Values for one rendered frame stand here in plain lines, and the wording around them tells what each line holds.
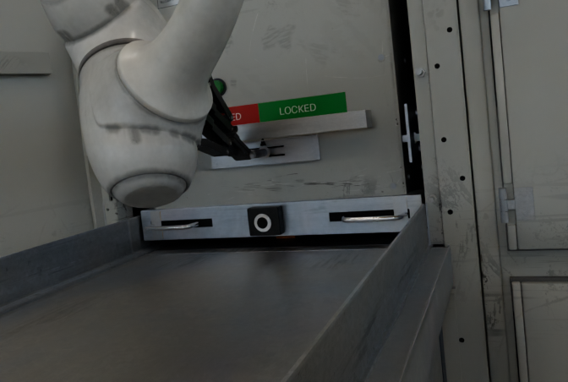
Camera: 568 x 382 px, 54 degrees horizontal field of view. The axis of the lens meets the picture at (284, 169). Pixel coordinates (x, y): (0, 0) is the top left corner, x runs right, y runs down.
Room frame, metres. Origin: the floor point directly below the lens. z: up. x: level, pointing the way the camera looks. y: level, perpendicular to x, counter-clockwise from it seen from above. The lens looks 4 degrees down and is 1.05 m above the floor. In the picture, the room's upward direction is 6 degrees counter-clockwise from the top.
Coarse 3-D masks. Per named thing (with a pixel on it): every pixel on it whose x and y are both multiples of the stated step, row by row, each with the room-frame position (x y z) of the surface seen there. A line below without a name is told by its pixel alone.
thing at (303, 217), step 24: (144, 216) 1.08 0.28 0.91; (168, 216) 1.06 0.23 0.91; (192, 216) 1.04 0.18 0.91; (216, 216) 1.02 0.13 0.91; (240, 216) 1.00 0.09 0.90; (288, 216) 0.97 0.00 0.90; (312, 216) 0.95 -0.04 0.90; (336, 216) 0.93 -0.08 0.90; (360, 216) 0.92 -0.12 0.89; (408, 216) 0.89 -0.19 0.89
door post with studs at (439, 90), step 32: (416, 0) 0.85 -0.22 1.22; (448, 0) 0.83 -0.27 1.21; (416, 32) 0.85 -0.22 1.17; (448, 32) 0.83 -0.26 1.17; (416, 64) 0.85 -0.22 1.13; (448, 64) 0.83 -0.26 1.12; (416, 96) 0.85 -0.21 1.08; (448, 96) 0.83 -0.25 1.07; (448, 128) 0.83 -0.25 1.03; (448, 160) 0.83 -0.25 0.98; (448, 192) 0.83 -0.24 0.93; (448, 224) 0.84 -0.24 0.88; (480, 320) 0.82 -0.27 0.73; (480, 352) 0.82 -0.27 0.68
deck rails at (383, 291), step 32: (416, 224) 0.75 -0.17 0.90; (32, 256) 0.83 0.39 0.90; (64, 256) 0.89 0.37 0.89; (96, 256) 0.96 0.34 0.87; (128, 256) 1.02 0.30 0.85; (384, 256) 0.55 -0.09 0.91; (416, 256) 0.73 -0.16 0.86; (0, 288) 0.77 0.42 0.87; (32, 288) 0.82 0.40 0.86; (384, 288) 0.53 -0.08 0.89; (352, 320) 0.42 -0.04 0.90; (384, 320) 0.52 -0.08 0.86; (320, 352) 0.35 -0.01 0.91; (352, 352) 0.41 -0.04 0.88
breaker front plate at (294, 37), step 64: (256, 0) 0.98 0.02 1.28; (320, 0) 0.94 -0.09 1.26; (384, 0) 0.90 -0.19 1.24; (256, 64) 0.99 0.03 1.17; (320, 64) 0.95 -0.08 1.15; (384, 64) 0.91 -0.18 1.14; (384, 128) 0.91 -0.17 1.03; (192, 192) 1.05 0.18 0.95; (256, 192) 1.00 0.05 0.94; (320, 192) 0.95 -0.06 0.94; (384, 192) 0.91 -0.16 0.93
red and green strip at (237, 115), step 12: (312, 96) 0.95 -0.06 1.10; (324, 96) 0.95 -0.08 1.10; (336, 96) 0.94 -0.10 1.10; (240, 108) 1.00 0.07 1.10; (252, 108) 0.99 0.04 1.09; (264, 108) 0.99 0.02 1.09; (276, 108) 0.98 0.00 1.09; (288, 108) 0.97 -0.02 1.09; (300, 108) 0.96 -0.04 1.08; (312, 108) 0.95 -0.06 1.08; (324, 108) 0.95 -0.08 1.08; (336, 108) 0.94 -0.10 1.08; (240, 120) 1.00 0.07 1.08; (252, 120) 1.00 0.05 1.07; (264, 120) 0.99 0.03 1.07
